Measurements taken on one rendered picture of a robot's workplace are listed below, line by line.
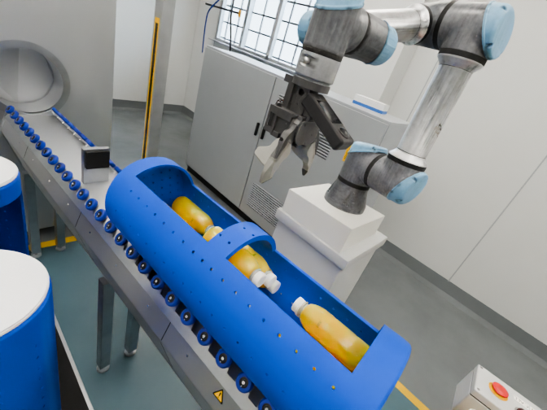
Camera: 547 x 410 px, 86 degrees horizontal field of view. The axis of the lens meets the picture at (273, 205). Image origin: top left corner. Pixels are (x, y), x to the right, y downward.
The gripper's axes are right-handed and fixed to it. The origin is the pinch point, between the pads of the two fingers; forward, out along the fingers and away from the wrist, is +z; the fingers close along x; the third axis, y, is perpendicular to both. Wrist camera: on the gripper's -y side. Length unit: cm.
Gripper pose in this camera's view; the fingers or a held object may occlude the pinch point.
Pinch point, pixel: (286, 181)
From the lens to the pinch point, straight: 62.4
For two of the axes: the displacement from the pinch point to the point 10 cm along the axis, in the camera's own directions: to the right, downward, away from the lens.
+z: -3.0, 8.4, 4.5
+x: -6.4, 1.8, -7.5
